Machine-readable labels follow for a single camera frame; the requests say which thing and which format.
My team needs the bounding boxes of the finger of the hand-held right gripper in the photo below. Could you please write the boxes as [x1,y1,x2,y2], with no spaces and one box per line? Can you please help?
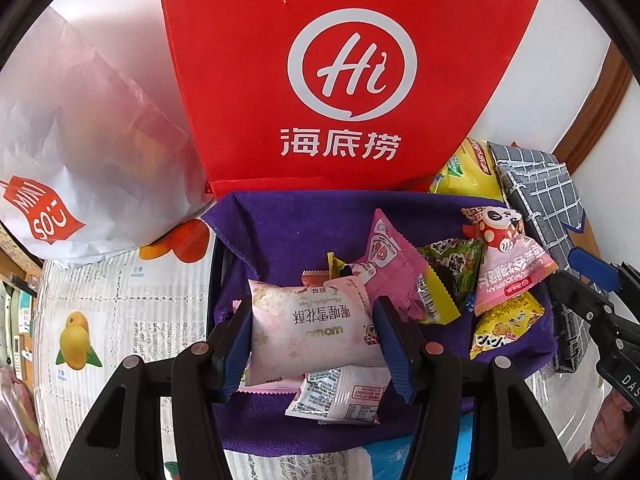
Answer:
[547,270,617,342]
[567,246,632,295]

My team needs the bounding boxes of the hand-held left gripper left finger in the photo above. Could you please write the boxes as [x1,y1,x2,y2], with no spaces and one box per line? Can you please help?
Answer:
[55,297,253,480]

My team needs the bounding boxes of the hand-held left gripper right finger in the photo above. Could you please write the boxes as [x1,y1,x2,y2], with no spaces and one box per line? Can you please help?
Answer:
[372,296,583,480]

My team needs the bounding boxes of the white printed snack packet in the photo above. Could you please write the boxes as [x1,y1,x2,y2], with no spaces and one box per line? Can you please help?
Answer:
[285,365,393,426]

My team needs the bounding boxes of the pale pink snack packet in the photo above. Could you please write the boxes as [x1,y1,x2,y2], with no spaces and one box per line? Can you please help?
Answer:
[237,270,396,393]

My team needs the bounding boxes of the yellow triangular snack packet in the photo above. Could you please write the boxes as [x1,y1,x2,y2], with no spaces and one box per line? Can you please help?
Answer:
[470,292,546,361]

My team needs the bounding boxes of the pink panda triangular packet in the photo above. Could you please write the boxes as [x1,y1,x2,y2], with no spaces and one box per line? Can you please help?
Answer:
[460,205,560,317]

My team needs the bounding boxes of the magenta snack packet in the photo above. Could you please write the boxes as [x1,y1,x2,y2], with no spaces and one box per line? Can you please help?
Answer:
[350,208,461,326]

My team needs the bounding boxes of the green snack packet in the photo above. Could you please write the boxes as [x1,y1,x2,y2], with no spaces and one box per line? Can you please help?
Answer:
[417,237,485,311]

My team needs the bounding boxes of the grey plaid cloth with star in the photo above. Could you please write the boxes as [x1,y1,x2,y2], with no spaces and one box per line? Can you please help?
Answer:
[487,141,593,373]

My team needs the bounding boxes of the fruit print tablecloth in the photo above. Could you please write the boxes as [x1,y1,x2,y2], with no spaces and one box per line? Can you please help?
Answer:
[32,220,596,480]

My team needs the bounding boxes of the blue tissue pack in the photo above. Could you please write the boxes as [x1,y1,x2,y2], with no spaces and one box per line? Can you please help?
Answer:
[362,412,473,480]

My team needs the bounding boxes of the purple towel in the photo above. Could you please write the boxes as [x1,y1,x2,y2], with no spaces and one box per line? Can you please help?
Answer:
[200,189,558,453]

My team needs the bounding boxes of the yellow snack bag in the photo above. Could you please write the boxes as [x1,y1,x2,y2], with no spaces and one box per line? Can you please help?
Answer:
[429,137,506,203]

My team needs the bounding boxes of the teal white box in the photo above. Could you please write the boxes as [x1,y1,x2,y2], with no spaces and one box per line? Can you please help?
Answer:
[17,292,34,333]

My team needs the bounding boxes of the pink bedding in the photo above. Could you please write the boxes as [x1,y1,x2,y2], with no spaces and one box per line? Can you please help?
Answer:
[0,365,51,480]

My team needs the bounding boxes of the wooden nightstand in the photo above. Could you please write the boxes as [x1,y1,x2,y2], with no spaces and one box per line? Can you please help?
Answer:
[0,220,43,376]

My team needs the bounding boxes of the white plastic shopping bag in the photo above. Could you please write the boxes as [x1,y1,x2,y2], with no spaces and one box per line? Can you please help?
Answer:
[0,7,216,268]

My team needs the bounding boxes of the red paper bag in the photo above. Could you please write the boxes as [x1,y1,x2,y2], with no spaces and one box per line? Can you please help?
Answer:
[157,0,543,198]

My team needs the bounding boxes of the brown wooden door frame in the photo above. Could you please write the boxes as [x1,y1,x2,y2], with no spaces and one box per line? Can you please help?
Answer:
[554,40,633,176]

